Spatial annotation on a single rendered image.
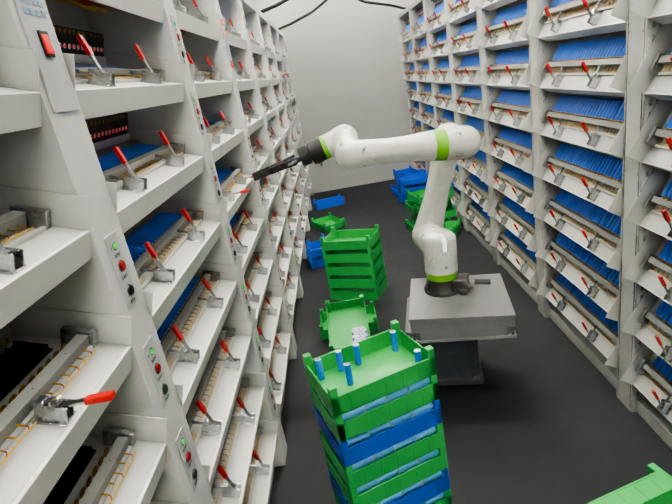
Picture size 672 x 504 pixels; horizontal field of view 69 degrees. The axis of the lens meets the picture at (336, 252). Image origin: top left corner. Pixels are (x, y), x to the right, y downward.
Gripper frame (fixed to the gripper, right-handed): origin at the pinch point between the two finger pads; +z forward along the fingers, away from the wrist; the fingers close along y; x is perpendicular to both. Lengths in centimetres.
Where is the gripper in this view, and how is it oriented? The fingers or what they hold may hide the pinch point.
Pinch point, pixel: (261, 173)
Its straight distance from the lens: 195.6
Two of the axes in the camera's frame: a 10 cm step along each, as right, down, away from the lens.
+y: -0.2, -3.4, 9.4
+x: -3.8, -8.7, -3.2
